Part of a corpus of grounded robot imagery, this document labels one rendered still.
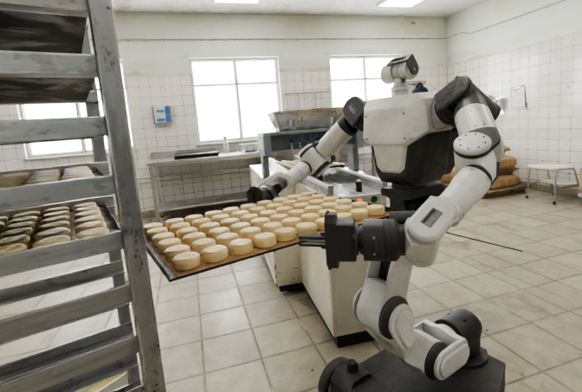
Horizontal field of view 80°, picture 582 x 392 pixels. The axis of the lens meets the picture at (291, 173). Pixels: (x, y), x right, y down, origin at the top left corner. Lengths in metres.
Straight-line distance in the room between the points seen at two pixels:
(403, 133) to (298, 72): 4.88
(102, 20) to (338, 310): 1.70
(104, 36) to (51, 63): 0.08
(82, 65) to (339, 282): 1.58
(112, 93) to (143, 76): 5.10
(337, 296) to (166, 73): 4.48
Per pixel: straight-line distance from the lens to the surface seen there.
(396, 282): 1.27
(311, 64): 6.05
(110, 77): 0.58
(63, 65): 0.61
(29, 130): 0.60
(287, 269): 2.55
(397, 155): 1.19
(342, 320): 2.00
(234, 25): 5.88
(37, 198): 0.60
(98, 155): 1.02
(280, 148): 2.44
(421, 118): 1.14
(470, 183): 0.83
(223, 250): 0.71
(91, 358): 0.68
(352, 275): 1.91
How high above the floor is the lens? 1.21
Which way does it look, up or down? 8 degrees down
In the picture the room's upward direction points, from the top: 4 degrees counter-clockwise
